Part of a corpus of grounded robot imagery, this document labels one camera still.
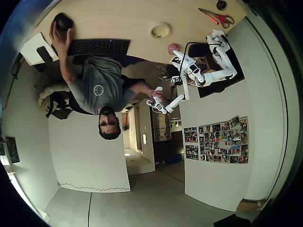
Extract beige roll of tape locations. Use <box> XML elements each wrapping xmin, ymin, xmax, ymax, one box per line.
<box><xmin>151</xmin><ymin>21</ymin><xmax>171</xmax><ymax>39</ymax></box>

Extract black keyboard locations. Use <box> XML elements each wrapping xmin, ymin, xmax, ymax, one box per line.
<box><xmin>67</xmin><ymin>38</ymin><xmax>131</xmax><ymax>57</ymax></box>

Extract person's right forearm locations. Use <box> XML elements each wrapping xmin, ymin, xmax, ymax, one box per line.
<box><xmin>127</xmin><ymin>82</ymin><xmax>152</xmax><ymax>98</ymax></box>

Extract black office chair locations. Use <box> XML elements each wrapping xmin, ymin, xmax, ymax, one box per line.
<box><xmin>45</xmin><ymin>91</ymin><xmax>82</xmax><ymax>121</ymax></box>

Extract person's left forearm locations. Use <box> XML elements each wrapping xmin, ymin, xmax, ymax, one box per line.
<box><xmin>57</xmin><ymin>46</ymin><xmax>80</xmax><ymax>84</ymax></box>

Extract black computer mouse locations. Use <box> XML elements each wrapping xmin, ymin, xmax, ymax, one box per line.
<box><xmin>53</xmin><ymin>12</ymin><xmax>74</xmax><ymax>32</ymax></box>

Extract pink object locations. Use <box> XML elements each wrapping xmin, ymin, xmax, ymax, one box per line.
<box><xmin>167</xmin><ymin>43</ymin><xmax>180</xmax><ymax>55</ymax></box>

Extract large black desk mat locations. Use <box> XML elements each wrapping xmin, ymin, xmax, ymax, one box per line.
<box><xmin>197</xmin><ymin>44</ymin><xmax>246</xmax><ymax>99</ymax></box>

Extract small photo poster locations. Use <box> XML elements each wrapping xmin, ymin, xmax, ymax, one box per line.
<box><xmin>185</xmin><ymin>144</ymin><xmax>199</xmax><ymax>161</ymax></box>
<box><xmin>184</xmin><ymin>127</ymin><xmax>198</xmax><ymax>143</ymax></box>

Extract red-handled scissors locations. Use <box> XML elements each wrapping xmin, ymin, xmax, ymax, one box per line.
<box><xmin>198</xmin><ymin>8</ymin><xmax>235</xmax><ymax>29</ymax></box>

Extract orange pen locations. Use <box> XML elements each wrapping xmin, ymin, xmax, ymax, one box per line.
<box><xmin>206</xmin><ymin>13</ymin><xmax>220</xmax><ymax>25</ymax></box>

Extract person's right hand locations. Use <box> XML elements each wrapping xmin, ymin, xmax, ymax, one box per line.
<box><xmin>149</xmin><ymin>88</ymin><xmax>166</xmax><ymax>100</ymax></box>

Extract white paper sheet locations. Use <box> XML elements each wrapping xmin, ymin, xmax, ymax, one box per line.
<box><xmin>20</xmin><ymin>32</ymin><xmax>60</xmax><ymax>66</ymax></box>

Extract string light wire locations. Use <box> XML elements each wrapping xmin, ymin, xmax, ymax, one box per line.
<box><xmin>57</xmin><ymin>181</ymin><xmax>131</xmax><ymax>192</ymax></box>

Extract beige quilted jacket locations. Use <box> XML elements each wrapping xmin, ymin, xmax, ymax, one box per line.
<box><xmin>37</xmin><ymin>84</ymin><xmax>71</xmax><ymax>112</ymax></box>

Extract stainless steel refrigerator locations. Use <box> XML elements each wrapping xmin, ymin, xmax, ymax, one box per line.
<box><xmin>151</xmin><ymin>99</ymin><xmax>172</xmax><ymax>143</ymax></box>

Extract white leader arm with handle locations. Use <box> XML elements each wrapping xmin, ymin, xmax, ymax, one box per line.
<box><xmin>146</xmin><ymin>75</ymin><xmax>191</xmax><ymax>115</ymax></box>

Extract brown cardboard box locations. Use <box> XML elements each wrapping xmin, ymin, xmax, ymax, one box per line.
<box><xmin>236</xmin><ymin>199</ymin><xmax>262</xmax><ymax>213</ymax></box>

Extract person's left hand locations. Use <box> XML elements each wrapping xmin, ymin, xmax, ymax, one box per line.
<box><xmin>49</xmin><ymin>20</ymin><xmax>73</xmax><ymax>49</ymax></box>

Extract black phone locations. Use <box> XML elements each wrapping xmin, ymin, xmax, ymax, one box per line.
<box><xmin>36</xmin><ymin>46</ymin><xmax>54</xmax><ymax>63</ymax></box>

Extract dark framed wall picture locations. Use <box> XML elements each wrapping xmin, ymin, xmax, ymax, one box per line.
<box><xmin>5</xmin><ymin>136</ymin><xmax>21</xmax><ymax>164</ymax></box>

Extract black rounded pad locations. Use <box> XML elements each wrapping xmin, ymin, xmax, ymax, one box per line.
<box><xmin>188</xmin><ymin>44</ymin><xmax>212</xmax><ymax>59</ymax></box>

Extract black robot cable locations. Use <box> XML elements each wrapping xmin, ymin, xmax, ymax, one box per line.
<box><xmin>180</xmin><ymin>41</ymin><xmax>224</xmax><ymax>73</ymax></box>

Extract blue crate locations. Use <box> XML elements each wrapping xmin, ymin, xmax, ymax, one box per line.
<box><xmin>165</xmin><ymin>154</ymin><xmax>183</xmax><ymax>165</ymax></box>

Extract large photo collage poster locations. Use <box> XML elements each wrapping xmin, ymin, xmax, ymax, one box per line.
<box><xmin>198</xmin><ymin>116</ymin><xmax>250</xmax><ymax>165</ymax></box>

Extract man in gray t-shirt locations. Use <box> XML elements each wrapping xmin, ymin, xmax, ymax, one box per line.
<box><xmin>67</xmin><ymin>55</ymin><xmax>172</xmax><ymax>141</ymax></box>

